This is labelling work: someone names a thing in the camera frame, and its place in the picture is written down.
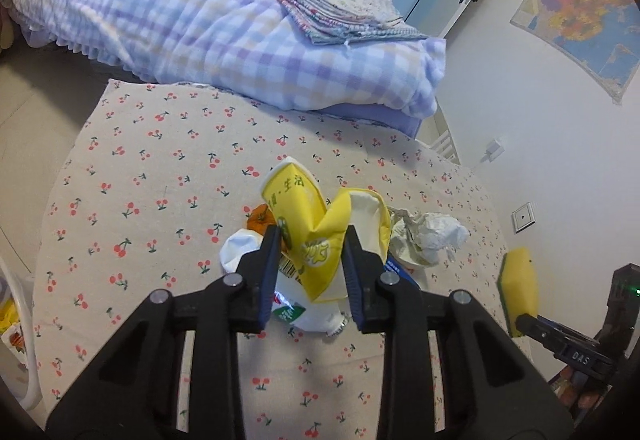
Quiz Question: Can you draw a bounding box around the white wall switch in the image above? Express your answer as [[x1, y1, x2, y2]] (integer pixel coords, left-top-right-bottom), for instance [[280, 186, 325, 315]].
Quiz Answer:
[[512, 202, 537, 235]]

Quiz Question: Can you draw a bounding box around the yellow green sponge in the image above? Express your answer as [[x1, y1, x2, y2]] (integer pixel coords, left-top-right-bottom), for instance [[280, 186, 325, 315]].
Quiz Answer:
[[499, 247, 540, 339]]

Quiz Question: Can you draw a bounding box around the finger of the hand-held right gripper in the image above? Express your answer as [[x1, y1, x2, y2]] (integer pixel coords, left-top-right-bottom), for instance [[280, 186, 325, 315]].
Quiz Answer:
[[517, 314, 618, 379]]

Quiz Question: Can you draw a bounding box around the wall map poster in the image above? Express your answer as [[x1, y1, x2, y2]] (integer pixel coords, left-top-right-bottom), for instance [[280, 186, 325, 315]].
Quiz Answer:
[[509, 0, 634, 106]]

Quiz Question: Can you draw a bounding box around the plaid bed blanket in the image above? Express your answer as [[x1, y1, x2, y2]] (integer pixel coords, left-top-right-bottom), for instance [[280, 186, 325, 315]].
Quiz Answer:
[[11, 0, 448, 117]]

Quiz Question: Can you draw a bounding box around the orange snack wrapper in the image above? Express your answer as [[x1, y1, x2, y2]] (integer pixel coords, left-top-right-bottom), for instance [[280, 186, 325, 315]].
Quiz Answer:
[[244, 203, 277, 234]]

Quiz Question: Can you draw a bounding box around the white wall plug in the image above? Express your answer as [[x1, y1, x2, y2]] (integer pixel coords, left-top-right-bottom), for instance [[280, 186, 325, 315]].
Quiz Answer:
[[482, 137, 507, 165]]

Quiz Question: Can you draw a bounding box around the folded striped cloth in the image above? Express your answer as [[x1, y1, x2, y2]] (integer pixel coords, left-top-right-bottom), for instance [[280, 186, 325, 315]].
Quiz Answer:
[[269, 0, 432, 46]]

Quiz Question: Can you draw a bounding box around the yellow paper packet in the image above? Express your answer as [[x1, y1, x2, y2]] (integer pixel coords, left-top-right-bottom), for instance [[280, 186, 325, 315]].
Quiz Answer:
[[260, 156, 394, 304]]

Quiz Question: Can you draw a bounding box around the purple bed sheet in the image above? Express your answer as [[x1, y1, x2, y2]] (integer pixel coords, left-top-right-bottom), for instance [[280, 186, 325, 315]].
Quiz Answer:
[[17, 0, 423, 139]]

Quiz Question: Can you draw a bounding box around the small white plastic bottle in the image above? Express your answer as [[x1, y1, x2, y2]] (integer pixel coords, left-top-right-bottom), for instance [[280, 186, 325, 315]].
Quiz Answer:
[[219, 227, 352, 337]]

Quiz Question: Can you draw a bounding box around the white dotted trash bin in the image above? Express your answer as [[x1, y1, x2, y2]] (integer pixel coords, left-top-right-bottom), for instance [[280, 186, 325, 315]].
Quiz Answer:
[[0, 255, 44, 412]]

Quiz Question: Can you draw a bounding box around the crumpled white paper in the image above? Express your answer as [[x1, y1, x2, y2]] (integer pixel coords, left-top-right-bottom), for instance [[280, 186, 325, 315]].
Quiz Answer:
[[389, 209, 472, 269]]

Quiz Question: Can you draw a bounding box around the cherry print tablecloth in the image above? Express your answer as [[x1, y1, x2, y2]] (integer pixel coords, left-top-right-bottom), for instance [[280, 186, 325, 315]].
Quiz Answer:
[[32, 80, 532, 440]]

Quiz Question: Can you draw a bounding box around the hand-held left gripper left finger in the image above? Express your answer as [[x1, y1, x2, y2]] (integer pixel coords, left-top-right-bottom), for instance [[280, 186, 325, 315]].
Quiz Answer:
[[45, 225, 283, 440]]

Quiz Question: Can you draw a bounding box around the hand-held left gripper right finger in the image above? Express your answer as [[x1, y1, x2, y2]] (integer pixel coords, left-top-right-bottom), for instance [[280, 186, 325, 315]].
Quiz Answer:
[[342, 225, 576, 440]]

